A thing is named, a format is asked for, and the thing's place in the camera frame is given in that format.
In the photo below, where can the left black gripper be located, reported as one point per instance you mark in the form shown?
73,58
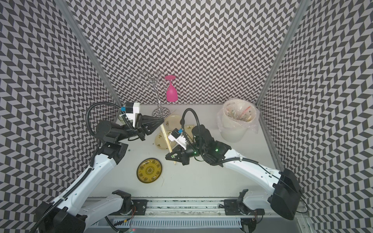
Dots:
144,125

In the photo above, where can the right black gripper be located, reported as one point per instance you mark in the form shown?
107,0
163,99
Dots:
182,157

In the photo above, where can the chopsticks green label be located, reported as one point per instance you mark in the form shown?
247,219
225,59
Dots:
165,135

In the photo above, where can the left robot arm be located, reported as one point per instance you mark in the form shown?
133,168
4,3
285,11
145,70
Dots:
66,214

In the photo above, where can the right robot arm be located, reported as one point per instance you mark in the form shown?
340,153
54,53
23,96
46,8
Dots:
281,189

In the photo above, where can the cream plate front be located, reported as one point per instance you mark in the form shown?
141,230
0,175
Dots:
161,143

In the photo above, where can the cream plate with black spot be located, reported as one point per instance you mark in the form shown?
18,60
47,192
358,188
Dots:
172,122

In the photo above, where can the cream plate right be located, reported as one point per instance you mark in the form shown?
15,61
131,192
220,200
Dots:
188,129

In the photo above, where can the green transparent plastic cup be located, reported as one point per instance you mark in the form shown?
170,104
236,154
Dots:
120,118

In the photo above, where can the yellow green patterned plate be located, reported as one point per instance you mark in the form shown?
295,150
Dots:
149,170

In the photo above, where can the pink plastic wine glass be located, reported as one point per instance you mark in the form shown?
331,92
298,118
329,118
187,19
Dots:
171,94

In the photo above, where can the metal glass holder stand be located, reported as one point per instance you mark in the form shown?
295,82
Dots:
152,82

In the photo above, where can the white trash bucket with bag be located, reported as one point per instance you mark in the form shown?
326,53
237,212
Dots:
235,118

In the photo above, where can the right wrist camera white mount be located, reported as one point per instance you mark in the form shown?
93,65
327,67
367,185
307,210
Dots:
177,136

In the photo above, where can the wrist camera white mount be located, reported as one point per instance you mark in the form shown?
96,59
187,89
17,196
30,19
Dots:
129,113
177,136

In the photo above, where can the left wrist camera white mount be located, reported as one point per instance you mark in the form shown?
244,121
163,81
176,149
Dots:
129,113

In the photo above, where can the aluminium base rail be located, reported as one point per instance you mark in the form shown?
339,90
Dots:
186,214

